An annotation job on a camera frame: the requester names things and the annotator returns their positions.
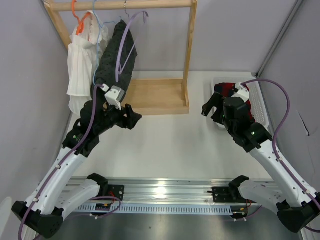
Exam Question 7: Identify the wooden clothes rack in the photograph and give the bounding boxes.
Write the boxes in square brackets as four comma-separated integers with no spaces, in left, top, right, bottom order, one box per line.
[44,0,198,115]

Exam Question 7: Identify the light blue hanger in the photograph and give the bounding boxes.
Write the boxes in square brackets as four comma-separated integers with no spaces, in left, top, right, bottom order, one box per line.
[92,0,116,86]

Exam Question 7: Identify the white pleated garment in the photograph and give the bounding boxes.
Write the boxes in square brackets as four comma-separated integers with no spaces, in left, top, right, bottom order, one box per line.
[67,11,111,116]

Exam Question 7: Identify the slotted cable duct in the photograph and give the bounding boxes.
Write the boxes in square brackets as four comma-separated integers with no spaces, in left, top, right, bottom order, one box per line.
[75,203,233,216]

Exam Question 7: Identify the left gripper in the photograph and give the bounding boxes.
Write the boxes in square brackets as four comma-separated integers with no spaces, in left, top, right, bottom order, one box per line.
[94,101,142,135]

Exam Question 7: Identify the white plastic basket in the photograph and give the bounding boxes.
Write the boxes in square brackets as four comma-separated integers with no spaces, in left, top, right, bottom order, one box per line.
[211,76,269,129]

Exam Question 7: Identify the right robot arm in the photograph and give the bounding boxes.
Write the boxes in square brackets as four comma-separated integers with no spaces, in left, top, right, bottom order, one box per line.
[201,92,320,233]

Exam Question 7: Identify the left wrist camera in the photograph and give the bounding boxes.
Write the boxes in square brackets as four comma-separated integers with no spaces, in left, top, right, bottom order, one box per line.
[102,84,125,110]

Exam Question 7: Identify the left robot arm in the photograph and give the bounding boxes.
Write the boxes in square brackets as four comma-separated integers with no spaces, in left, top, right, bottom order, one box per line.
[11,101,142,239]

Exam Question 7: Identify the dark dotted garment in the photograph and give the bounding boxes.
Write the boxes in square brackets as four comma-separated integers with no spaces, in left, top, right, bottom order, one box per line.
[91,20,138,110]

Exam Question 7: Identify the lilac plastic hanger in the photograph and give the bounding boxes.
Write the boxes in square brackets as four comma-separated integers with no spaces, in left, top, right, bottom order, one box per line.
[115,0,149,83]

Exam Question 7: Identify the orange hanger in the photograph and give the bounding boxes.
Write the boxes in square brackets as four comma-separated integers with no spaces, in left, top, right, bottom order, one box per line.
[71,0,92,36]

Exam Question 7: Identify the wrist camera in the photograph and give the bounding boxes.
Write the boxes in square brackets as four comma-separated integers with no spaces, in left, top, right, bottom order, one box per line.
[102,84,125,110]
[231,82,250,103]

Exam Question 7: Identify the red plaid skirt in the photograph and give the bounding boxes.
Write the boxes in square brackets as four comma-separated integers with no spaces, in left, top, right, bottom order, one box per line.
[214,82,256,123]

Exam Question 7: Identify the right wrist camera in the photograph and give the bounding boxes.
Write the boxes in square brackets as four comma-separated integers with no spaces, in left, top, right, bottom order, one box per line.
[231,82,250,103]

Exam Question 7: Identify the aluminium mounting rail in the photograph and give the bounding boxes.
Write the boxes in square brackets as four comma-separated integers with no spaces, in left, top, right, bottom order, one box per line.
[59,176,283,205]

